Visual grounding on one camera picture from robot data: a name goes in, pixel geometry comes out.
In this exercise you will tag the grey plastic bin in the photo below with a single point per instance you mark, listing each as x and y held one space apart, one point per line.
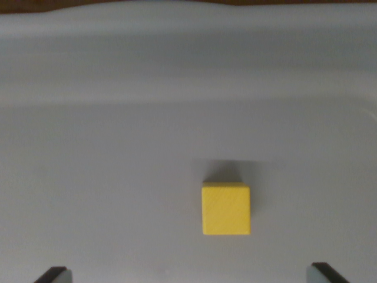
117 132

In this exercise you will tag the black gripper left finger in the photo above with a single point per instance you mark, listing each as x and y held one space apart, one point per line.
56 276

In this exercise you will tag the yellow wooden cube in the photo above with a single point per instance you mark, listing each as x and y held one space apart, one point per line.
226 209

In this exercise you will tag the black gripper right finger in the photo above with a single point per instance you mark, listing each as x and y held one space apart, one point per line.
322 274

